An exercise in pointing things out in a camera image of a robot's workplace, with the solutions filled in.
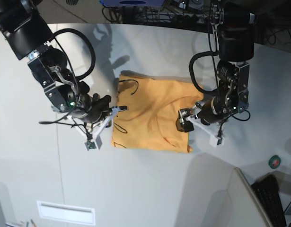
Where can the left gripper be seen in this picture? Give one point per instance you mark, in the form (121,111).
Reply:
(213,111)

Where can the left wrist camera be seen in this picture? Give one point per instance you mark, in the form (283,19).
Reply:
(216,141)

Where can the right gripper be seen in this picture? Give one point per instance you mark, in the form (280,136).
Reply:
(92,113)

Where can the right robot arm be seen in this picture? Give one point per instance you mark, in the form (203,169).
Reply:
(28,35)

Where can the black keyboard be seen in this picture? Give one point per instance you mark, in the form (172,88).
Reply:
(267,192)

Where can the black power strip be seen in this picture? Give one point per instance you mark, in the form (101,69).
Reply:
(190,20)

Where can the green tape roll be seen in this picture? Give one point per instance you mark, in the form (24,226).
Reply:
(274,162)

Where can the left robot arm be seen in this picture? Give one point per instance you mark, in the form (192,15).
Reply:
(232,29)

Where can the white partition board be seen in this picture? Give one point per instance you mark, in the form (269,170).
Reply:
(246,210)

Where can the orange t-shirt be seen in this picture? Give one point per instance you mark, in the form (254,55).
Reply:
(150,120)

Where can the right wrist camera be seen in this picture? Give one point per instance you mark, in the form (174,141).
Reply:
(93,144)

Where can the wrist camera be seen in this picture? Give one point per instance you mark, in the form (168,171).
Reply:
(93,144)
(216,141)

